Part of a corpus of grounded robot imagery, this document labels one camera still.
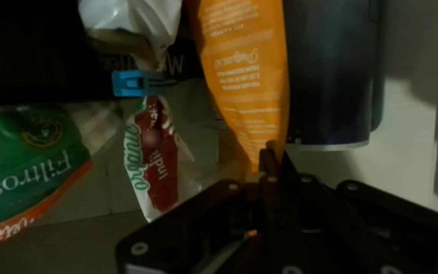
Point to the blue bag clip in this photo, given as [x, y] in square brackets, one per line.
[128, 83]

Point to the green coffee filter bag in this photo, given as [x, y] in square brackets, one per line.
[26, 167]

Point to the orange foil bag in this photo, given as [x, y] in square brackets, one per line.
[244, 76]

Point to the black printed box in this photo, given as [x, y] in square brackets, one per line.
[26, 50]

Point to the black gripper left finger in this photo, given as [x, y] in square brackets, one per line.
[204, 228]

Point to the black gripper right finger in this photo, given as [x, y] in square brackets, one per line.
[361, 228]

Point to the dark cylindrical canister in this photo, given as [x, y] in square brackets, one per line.
[330, 76]

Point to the red and white bag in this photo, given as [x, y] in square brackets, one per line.
[160, 161]

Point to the white plastic bag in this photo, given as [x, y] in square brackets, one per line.
[143, 19]

